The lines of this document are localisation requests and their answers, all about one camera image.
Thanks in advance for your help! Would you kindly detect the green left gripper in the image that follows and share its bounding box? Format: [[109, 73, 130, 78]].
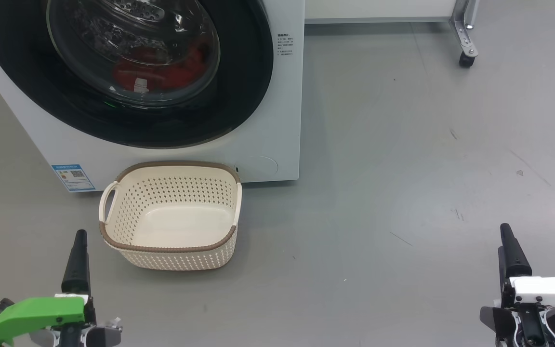
[[0, 229, 123, 347]]

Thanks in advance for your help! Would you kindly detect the cream perforated laundry basket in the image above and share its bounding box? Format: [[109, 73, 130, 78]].
[[98, 161, 243, 271]]

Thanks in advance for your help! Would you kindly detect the metal caster leg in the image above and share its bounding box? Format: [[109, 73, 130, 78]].
[[451, 0, 480, 68]]

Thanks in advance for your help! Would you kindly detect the red and white garment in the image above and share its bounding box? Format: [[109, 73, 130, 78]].
[[112, 46, 213, 93]]

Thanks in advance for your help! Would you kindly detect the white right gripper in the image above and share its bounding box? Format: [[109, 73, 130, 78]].
[[480, 224, 555, 347]]

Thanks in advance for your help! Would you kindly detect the blue energy label sticker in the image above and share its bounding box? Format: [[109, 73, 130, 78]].
[[51, 164, 96, 192]]

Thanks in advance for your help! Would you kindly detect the black text notice sticker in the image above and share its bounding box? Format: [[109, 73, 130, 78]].
[[277, 33, 295, 58]]

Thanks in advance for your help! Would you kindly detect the white front-load washing machine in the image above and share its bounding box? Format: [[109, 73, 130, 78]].
[[0, 0, 305, 193]]

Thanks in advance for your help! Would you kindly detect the white partition panel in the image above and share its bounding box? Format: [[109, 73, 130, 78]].
[[305, 0, 456, 24]]

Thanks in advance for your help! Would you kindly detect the dark round glass washer door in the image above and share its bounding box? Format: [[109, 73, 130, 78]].
[[0, 0, 274, 149]]

